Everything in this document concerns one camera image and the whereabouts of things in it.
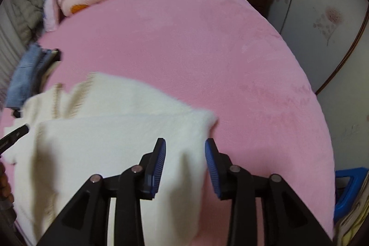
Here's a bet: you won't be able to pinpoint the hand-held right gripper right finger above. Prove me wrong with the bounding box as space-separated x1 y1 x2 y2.
205 138 333 246

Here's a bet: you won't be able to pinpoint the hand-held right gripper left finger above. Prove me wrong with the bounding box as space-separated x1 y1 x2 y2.
37 138 167 246

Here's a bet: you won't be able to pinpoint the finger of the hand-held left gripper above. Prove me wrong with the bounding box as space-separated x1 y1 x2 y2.
0 124 30 154

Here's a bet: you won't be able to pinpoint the white fluffy sweater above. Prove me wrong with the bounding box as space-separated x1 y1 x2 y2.
4 71 218 246

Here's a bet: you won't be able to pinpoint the person's left hand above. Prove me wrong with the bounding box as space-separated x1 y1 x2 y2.
0 161 14 203

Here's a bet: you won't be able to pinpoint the folded blue jeans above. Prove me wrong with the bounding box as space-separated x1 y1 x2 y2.
5 44 44 109

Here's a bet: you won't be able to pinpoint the pink bed sheet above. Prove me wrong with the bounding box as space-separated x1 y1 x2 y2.
0 0 336 246

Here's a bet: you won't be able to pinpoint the grey padded jacket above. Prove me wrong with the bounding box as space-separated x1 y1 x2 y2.
10 0 44 43

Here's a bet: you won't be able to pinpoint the blue plastic stool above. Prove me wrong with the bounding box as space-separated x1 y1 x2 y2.
334 167 369 219

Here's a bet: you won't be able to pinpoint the pale yellow cloth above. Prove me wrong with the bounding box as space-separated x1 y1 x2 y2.
333 197 365 246

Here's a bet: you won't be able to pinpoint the floral wardrobe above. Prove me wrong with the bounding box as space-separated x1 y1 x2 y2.
256 0 369 172

